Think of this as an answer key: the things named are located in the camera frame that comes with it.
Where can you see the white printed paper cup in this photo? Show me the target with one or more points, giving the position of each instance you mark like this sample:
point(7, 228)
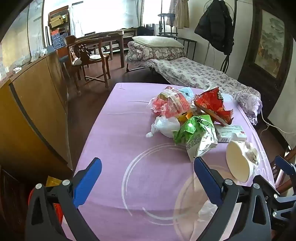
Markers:
point(238, 162)

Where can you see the folded floral quilt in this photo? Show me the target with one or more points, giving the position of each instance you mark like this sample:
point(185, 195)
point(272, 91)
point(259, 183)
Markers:
point(157, 54)

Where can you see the blue face mask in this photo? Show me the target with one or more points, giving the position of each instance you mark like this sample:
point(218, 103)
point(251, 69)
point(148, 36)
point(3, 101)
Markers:
point(187, 92)

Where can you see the white plastic bag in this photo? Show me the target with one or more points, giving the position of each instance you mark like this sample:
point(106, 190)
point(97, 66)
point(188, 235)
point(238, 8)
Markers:
point(165, 126)

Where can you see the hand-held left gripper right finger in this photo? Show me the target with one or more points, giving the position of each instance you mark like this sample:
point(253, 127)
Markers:
point(208, 183)

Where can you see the cream pillow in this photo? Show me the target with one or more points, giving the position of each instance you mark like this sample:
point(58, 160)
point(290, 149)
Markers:
point(157, 41)

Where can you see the yellow packet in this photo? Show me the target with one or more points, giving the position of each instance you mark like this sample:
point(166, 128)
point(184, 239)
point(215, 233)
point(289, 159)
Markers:
point(52, 181)

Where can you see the shelf with boxes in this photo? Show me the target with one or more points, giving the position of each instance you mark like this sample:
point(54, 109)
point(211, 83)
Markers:
point(57, 34)

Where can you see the brown wooden chair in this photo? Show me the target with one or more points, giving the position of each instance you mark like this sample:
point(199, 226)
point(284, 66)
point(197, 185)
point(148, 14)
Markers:
point(285, 184)

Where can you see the brown wooden cabinet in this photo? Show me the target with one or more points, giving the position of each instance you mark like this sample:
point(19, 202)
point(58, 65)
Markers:
point(30, 104)

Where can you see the clear plastic wrap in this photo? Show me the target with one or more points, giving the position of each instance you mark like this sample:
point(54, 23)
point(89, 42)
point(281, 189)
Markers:
point(205, 212)

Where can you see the black metal coat stand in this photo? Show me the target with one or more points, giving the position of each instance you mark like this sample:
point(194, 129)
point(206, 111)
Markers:
point(227, 62)

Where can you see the wooden table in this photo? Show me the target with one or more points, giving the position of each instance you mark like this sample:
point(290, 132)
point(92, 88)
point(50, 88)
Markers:
point(115, 37)

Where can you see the clear plastic bag red print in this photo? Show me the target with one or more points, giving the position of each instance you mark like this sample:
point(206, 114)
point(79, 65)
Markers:
point(168, 104)

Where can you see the white packet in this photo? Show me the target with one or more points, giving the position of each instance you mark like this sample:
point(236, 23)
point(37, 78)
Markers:
point(231, 134)

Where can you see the wooden armchair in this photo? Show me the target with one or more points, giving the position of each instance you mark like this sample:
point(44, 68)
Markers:
point(92, 58)

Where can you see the purple floral quilt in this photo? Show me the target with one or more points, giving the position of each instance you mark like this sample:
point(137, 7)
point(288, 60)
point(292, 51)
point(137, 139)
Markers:
point(249, 102)

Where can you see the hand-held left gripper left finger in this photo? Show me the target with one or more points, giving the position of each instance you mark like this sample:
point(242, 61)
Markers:
point(87, 183)

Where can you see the red plastic bin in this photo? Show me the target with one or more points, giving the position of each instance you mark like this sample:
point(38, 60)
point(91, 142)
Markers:
point(57, 210)

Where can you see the small black stand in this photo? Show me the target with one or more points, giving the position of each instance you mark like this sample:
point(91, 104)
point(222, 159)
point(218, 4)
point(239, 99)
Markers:
point(166, 15)

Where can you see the purple tablecloth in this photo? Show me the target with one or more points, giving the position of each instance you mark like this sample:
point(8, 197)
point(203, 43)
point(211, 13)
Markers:
point(138, 143)

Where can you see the floral bed sheet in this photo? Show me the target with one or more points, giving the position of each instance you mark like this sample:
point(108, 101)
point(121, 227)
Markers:
point(196, 71)

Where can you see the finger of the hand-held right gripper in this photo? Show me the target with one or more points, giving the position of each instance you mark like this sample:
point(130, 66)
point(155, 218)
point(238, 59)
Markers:
point(268, 185)
point(285, 165)

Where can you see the green snack packet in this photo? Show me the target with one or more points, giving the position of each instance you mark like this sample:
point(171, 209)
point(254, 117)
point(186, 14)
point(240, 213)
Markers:
point(198, 136)

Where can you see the dark wooden panel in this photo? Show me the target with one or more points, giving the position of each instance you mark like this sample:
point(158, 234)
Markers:
point(247, 69)

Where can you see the beige hanging garment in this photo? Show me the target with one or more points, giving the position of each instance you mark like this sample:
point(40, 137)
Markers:
point(181, 16)

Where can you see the framed landscape painting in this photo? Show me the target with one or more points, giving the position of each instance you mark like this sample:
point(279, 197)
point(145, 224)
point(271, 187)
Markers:
point(269, 41)

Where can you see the red snack bag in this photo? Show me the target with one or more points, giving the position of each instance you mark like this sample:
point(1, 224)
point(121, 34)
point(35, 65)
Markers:
point(212, 102)

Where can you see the black jacket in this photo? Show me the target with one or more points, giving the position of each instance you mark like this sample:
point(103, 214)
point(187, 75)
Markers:
point(215, 25)

